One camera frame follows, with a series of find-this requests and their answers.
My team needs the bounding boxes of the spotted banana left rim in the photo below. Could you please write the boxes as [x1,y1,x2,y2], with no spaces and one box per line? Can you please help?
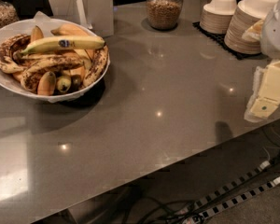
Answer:
[0,34,30,74]

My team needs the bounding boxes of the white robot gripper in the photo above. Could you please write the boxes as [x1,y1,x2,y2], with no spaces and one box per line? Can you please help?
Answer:
[242,0,280,122]

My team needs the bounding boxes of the glass jar of cereal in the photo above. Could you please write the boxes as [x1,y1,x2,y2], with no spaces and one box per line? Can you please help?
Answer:
[146,0,183,30]

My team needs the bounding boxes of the lower white power strip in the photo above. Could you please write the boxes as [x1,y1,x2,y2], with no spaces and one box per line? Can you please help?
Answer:
[181,176,280,224]

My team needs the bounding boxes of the white napkin dispenser box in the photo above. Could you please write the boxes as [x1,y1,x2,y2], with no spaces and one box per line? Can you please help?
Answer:
[49,0,114,36]

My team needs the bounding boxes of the orange banana back right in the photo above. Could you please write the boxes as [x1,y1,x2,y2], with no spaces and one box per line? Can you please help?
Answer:
[50,23,88,35]

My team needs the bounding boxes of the brown spotted banana centre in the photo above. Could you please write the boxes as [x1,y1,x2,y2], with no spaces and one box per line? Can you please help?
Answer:
[21,55,84,93]

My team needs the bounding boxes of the upper white power strip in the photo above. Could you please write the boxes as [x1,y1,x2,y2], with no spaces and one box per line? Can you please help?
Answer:
[176,161,272,223]

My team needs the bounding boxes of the black cables on floor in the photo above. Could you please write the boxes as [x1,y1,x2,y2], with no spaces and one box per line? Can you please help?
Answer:
[120,119,280,224]

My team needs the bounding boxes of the small green-yellow banana front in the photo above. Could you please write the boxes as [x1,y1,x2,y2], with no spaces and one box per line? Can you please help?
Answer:
[56,76,71,93]

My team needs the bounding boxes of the black rubber mat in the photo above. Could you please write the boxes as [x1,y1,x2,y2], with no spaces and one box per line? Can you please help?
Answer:
[192,21,265,61]

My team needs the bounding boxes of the yellow banana with blue sticker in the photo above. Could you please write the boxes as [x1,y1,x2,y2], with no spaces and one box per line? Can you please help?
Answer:
[20,35,105,55]

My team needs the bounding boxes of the orange banana tip back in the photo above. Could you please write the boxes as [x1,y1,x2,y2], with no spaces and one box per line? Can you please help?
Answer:
[30,26,44,42]

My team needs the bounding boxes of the small orange banana front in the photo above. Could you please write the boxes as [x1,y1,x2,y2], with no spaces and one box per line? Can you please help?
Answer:
[37,71,56,96]

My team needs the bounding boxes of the white power strip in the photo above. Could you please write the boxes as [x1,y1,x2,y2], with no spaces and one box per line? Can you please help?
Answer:
[176,161,272,223]
[181,176,280,224]

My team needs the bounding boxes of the left stack paper bowls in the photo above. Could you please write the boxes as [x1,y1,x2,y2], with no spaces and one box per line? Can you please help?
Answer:
[200,0,237,35]

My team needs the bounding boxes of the spotted banana rim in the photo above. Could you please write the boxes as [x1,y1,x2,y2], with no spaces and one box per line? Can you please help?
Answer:
[0,34,30,74]
[83,46,108,87]

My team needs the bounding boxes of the spotted banana right rim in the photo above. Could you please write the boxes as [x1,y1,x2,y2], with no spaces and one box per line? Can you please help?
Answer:
[83,46,108,87]

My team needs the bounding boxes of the glass jar far left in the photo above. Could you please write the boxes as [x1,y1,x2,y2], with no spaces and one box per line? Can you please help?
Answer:
[0,0,19,29]

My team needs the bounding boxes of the large white bowl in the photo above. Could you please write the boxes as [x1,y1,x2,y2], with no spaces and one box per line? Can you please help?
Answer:
[0,19,110,103]

